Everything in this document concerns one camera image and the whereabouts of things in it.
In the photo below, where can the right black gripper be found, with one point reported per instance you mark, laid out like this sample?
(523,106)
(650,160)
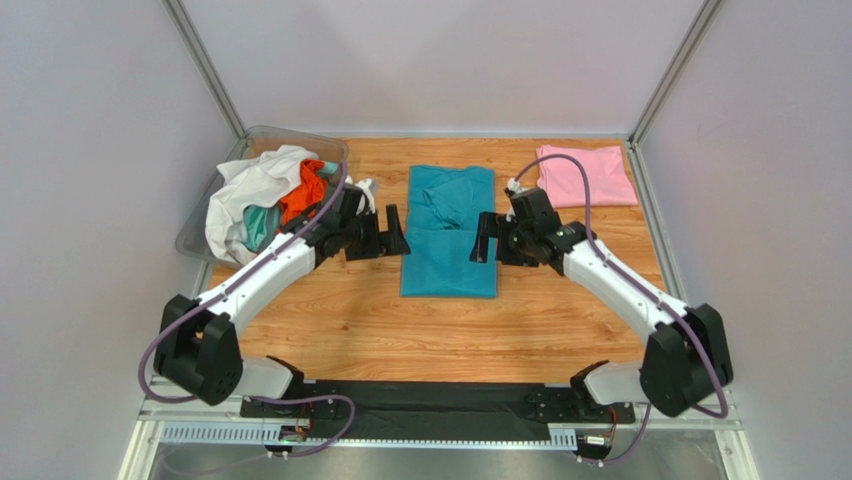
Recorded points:
(501,236)

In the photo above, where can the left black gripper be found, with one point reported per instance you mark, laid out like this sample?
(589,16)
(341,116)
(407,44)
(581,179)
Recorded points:
(389,242)

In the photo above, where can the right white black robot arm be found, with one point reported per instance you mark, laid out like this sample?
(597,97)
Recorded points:
(686,362)

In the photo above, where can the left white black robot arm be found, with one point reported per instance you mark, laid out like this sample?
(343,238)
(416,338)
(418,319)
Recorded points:
(198,346)

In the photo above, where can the orange t shirt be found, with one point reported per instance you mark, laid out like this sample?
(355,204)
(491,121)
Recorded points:
(312,188)

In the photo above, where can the folded pink t shirt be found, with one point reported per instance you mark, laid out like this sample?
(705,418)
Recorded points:
(608,182)

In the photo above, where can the light teal t shirt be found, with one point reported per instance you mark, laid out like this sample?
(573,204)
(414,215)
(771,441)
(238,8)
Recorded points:
(262,224)

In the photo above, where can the white t shirt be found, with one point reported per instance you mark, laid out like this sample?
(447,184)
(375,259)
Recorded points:
(259,181)

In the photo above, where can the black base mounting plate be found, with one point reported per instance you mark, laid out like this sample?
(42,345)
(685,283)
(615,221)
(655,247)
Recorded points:
(384,410)

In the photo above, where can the clear plastic bin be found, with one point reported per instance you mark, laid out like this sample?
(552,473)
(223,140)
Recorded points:
(191,240)

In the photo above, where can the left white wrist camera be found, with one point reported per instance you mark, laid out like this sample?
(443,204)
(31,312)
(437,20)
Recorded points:
(368,188)

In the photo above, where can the right aluminium frame post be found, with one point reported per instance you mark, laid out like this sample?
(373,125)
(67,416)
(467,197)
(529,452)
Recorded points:
(675,69)

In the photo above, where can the aluminium frame post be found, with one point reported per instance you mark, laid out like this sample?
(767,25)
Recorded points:
(675,69)
(184,24)

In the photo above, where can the aluminium front rail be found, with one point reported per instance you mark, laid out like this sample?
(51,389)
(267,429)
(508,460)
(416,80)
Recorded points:
(198,422)

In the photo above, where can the left aluminium frame post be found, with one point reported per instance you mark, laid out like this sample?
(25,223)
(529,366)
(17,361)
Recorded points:
(184,24)

